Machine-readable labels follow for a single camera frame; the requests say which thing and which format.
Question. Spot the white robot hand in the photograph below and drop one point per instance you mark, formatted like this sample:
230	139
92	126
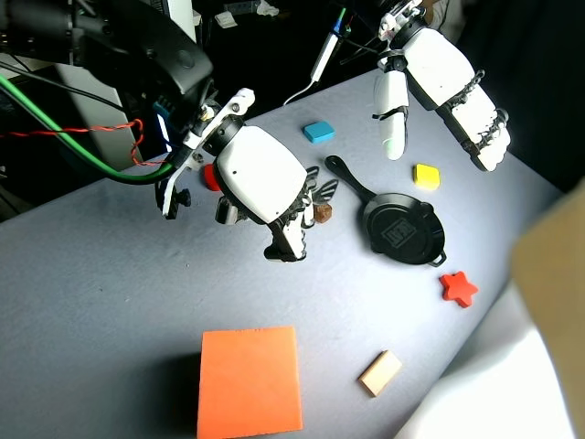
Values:
260	174
434	68

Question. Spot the brown toy meat chunk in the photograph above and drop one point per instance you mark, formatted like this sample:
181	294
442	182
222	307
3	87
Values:
324	214

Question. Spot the black cast iron skillet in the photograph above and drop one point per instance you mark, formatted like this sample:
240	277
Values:
402	228

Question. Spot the red round block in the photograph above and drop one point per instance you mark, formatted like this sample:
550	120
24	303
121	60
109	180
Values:
210	178

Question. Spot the person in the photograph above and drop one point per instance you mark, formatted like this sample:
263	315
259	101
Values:
445	18

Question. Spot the blue block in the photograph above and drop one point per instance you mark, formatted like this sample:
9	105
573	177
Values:
319	131

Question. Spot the yellow block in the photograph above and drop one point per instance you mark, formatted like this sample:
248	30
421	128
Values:
427	176

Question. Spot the white crumpled paper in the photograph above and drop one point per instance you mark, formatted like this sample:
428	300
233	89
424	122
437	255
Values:
224	19
267	8

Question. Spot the grey table cloth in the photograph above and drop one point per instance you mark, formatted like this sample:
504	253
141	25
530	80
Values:
114	297

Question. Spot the orange box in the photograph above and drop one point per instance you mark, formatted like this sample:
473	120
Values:
249	384

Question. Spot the red star block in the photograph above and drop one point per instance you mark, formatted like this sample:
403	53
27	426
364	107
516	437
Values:
458	288

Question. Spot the brown cardboard sheet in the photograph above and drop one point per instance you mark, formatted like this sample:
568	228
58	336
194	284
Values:
553	265

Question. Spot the tan wooden rectangular block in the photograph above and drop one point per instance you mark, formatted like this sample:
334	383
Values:
380	373

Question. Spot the white cloth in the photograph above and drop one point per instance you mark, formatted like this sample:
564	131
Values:
480	388

